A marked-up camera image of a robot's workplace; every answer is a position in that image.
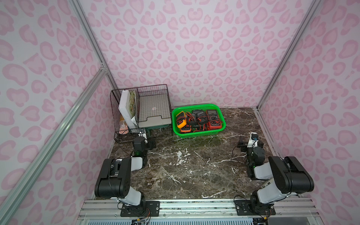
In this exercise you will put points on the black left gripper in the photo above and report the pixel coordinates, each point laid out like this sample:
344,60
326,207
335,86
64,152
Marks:
149,143

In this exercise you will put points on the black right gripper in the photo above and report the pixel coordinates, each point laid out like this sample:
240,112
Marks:
243,143

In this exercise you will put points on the yellow Aneng multimeter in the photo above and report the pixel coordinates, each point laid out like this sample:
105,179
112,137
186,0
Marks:
181,120

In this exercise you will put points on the orange Victor multimeter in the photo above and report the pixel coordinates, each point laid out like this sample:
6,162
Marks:
186,129

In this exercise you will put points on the red Aneng large multimeter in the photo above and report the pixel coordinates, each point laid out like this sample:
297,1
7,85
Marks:
214,122

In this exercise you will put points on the small black multimeter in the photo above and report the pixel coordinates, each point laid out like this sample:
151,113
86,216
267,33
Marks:
191,118

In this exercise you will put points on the green multimeter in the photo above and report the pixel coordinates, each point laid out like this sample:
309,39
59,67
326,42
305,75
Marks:
201,116

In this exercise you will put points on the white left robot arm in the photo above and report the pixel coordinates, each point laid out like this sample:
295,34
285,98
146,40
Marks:
115,175

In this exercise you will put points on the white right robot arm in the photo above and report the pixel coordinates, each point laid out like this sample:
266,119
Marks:
282,177

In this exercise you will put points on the green plastic basket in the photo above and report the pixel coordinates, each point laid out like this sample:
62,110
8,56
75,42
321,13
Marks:
197,130

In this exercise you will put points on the green zippered pouch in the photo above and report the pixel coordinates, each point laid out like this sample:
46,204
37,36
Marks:
154,111

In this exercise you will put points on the black wire basket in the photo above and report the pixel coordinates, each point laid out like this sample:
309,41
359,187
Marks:
122,133

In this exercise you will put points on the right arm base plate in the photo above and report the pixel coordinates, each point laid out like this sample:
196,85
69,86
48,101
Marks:
253,208

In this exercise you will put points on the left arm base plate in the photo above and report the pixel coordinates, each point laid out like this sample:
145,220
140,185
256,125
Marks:
144,209

